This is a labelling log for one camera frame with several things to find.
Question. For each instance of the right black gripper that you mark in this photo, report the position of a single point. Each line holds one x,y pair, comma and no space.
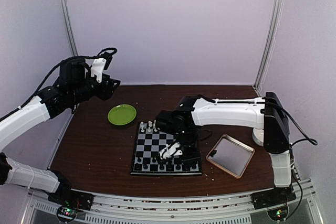
195,157

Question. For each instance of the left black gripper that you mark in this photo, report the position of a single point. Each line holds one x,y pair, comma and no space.
107,90

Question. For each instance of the black white chess board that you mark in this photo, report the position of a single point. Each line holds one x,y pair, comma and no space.
148,144

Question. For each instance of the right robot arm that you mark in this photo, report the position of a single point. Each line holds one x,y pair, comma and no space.
264,115

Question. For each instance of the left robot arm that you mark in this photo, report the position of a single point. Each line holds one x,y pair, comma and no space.
77,82

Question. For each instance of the green plate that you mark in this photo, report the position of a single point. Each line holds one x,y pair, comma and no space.
121,115

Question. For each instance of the white rook piece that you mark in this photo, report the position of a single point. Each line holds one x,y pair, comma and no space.
142,127

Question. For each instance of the white bowl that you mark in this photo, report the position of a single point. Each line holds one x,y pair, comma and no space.
258,136

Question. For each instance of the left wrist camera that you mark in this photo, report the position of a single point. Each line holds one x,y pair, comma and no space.
99,65

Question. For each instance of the front aluminium rail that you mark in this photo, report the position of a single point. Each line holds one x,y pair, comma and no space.
229,208

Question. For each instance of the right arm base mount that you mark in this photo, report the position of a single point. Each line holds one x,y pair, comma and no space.
269,198

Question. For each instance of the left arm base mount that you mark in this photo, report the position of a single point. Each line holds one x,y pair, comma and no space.
76,200

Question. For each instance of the left aluminium frame post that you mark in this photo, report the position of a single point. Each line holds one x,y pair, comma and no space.
68,27

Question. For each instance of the aluminium frame post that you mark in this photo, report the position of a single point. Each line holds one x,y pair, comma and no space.
68,27
269,45

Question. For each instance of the right aluminium frame post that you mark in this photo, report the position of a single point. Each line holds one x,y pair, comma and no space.
269,45

